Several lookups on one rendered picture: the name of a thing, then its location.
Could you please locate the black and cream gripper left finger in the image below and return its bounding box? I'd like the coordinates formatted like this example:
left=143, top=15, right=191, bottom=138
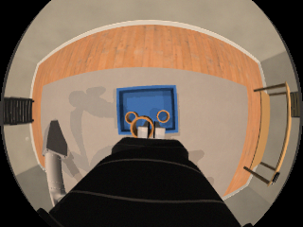
left=137, top=121, right=151, bottom=138

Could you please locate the blue plastic tray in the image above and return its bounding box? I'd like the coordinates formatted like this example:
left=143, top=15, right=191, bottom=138
left=116, top=85, right=178, bottom=134

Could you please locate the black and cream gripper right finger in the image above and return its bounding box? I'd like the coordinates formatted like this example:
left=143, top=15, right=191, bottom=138
left=153, top=121, right=165, bottom=139

